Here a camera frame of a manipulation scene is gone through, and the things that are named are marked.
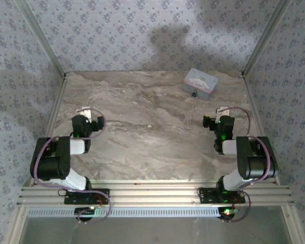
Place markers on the aluminium frame post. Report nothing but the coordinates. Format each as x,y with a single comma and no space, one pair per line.
43,38
264,38

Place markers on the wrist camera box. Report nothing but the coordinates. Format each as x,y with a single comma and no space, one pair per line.
85,113
222,110

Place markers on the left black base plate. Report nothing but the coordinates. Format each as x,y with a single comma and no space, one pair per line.
104,191

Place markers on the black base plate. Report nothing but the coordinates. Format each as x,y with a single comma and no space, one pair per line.
206,195
104,191

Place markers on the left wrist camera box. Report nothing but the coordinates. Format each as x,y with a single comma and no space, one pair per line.
85,113

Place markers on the left controller board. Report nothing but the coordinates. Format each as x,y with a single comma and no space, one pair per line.
84,211

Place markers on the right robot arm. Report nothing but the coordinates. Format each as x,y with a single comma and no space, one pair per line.
259,165

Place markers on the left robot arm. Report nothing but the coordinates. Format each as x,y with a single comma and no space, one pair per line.
48,165

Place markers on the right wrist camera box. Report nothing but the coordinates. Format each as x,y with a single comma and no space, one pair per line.
222,110

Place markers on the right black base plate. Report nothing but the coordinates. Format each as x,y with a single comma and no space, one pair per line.
206,195

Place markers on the aluminium frame leg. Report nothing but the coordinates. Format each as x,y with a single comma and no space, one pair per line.
293,228
16,228

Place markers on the right controller board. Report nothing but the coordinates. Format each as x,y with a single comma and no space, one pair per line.
227,214

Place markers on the aluminium side rail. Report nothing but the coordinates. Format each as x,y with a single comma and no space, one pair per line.
258,122
50,127

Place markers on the small printed lock box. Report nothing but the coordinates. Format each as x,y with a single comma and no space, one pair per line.
200,81

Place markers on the aluminium mounting rail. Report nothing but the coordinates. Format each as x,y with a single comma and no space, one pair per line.
155,194

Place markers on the controller board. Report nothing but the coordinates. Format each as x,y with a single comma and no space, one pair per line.
227,214
84,211

